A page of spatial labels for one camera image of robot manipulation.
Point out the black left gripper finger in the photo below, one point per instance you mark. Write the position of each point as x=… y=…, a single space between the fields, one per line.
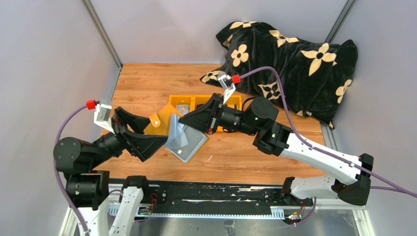
x=136 y=123
x=144 y=146

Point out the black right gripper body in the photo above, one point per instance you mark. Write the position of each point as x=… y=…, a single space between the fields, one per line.
x=225 y=117

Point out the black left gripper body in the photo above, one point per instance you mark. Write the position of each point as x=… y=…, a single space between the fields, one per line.
x=119 y=127

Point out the yellow leather card holder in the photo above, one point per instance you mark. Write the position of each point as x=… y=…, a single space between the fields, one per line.
x=183 y=141

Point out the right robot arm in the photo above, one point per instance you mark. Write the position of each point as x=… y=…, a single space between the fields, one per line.
x=347 y=177

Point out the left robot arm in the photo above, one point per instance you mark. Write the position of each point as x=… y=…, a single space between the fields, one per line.
x=87 y=189

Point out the yellow bin with black cards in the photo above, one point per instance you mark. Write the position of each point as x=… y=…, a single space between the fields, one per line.
x=199 y=100

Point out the silver card stack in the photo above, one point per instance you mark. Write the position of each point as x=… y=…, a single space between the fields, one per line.
x=183 y=108

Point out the yellow bin with beige cards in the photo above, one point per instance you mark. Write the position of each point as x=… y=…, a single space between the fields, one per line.
x=235 y=102

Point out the yellow bin with silver cards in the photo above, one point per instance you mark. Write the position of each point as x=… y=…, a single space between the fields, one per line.
x=180 y=99

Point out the black floral fleece blanket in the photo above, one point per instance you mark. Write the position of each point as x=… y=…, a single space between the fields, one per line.
x=309 y=78

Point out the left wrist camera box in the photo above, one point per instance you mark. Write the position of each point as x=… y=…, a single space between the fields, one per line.
x=102 y=115

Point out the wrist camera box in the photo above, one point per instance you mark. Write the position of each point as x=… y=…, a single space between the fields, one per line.
x=227 y=84
x=102 y=115

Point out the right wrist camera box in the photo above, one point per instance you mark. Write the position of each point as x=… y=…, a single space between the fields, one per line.
x=227 y=84

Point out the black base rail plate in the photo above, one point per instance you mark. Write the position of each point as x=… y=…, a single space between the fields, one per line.
x=182 y=198

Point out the aluminium frame rail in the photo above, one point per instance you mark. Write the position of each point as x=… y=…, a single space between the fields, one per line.
x=102 y=32

